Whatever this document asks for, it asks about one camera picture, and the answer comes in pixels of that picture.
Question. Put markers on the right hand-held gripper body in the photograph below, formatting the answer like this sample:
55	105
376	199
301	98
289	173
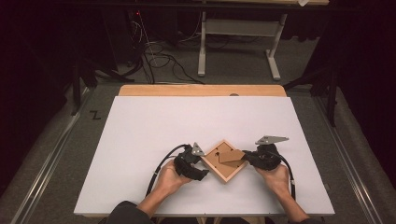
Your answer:
267	157

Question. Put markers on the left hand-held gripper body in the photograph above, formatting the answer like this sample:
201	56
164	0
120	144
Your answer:
184	161

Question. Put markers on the wooden picture frame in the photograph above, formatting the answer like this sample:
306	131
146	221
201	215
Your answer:
224	169

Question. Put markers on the person's left hand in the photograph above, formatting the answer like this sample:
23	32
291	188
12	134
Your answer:
169	180

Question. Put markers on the person's right hand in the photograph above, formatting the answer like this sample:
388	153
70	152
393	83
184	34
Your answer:
277	180

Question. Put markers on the white board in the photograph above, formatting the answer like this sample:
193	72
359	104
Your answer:
140	124

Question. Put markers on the grey round table grommet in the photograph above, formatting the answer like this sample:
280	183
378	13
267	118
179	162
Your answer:
234	94

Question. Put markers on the wooden table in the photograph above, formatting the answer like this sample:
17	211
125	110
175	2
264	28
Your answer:
186	90

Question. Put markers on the dark sleeve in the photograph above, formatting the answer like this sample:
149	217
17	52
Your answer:
127	214

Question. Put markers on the black stand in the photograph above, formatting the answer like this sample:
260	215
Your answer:
332	93
77	84

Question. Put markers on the metal floor rail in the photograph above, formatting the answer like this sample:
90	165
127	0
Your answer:
49	161
351	168

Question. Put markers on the white metal desk frame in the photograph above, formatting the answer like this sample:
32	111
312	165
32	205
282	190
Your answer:
239	27

